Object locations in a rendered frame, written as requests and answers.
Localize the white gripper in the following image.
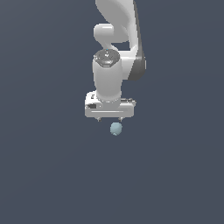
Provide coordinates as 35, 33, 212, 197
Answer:
84, 91, 137, 123

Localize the pale blue ball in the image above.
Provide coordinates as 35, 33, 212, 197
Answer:
109, 122, 123, 137

